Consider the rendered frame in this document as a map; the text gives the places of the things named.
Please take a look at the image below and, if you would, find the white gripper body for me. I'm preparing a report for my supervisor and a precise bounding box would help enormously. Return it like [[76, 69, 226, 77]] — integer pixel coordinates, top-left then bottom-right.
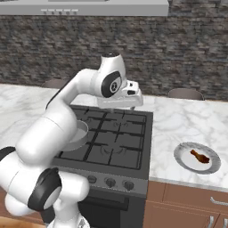
[[96, 88, 144, 110]]

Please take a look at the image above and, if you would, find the brown frozen meat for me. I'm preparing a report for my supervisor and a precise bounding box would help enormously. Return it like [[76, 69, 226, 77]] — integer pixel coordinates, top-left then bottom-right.
[[189, 149, 211, 165]]

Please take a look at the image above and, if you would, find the black gas hob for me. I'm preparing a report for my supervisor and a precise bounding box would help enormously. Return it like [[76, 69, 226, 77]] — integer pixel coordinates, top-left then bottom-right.
[[50, 104, 154, 198]]

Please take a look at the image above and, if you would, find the brown chair back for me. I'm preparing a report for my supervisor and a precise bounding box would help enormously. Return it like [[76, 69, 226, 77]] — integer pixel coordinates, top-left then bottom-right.
[[167, 87, 206, 102]]

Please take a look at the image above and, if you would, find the dark hob knob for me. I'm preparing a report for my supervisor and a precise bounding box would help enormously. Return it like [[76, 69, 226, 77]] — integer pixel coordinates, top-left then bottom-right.
[[104, 176, 117, 189], [86, 175, 98, 184], [123, 180, 135, 191]]

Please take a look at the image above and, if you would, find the grey round plate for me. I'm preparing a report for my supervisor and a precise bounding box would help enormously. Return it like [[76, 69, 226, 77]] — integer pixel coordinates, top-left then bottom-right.
[[173, 142, 223, 175]]

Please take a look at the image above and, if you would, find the grey range hood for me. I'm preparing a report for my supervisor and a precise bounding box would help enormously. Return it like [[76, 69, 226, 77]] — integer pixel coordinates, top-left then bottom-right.
[[0, 0, 170, 18]]

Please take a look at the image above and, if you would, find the black oven door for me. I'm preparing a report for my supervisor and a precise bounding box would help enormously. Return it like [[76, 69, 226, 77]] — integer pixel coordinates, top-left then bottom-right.
[[41, 188, 147, 228]]

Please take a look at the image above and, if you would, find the brown wooden drawer front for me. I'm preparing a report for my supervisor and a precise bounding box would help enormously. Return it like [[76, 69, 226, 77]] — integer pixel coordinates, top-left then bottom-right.
[[161, 183, 228, 216]]

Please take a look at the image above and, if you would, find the brown wooden cupboard door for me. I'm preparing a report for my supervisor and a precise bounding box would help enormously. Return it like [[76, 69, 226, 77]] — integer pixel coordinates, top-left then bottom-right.
[[214, 213, 228, 228], [142, 200, 223, 228]]

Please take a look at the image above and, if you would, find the black oven door handle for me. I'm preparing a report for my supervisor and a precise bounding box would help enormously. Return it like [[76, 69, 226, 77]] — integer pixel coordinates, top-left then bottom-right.
[[84, 195, 130, 212]]

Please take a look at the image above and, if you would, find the silver drawer handle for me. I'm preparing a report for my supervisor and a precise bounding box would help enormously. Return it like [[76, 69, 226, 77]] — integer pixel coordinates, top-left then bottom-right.
[[209, 196, 228, 208]]

